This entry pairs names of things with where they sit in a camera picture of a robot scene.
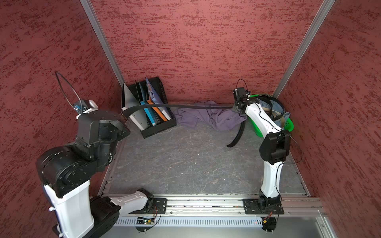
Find green plastic basket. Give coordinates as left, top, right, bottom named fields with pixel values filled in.
left=250, top=95, right=294, bottom=138

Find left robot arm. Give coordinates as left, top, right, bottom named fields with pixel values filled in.
left=36, top=110, right=155, bottom=238

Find tan woven belt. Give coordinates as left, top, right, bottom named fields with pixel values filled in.
left=267, top=110, right=284, bottom=121

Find blue white folder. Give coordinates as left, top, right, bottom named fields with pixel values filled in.
left=145, top=77, right=172, bottom=121

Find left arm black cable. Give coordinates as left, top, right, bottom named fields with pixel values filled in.
left=55, top=70, right=84, bottom=114

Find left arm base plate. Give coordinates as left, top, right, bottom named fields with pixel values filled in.
left=132, top=198, right=167, bottom=215

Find purple trousers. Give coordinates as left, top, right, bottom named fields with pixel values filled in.
left=173, top=108, right=247, bottom=131

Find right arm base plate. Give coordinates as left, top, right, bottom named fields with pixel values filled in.
left=242, top=196, right=284, bottom=215

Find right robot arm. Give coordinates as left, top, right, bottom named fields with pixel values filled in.
left=232, top=87, right=291, bottom=213

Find black leather belt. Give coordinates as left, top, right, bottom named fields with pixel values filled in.
left=125, top=102, right=246, bottom=148

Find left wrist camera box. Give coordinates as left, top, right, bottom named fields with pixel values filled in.
left=73, top=100, right=98, bottom=115

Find orange folder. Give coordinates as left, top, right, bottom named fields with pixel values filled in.
left=147, top=99, right=168, bottom=122

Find cyan folder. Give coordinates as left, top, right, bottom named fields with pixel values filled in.
left=135, top=81, right=157, bottom=126

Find blue denim jeans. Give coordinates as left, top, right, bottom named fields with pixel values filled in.
left=259, top=100, right=291, bottom=129

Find black perforated file rack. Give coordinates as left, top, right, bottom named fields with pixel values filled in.
left=127, top=77, right=177, bottom=138

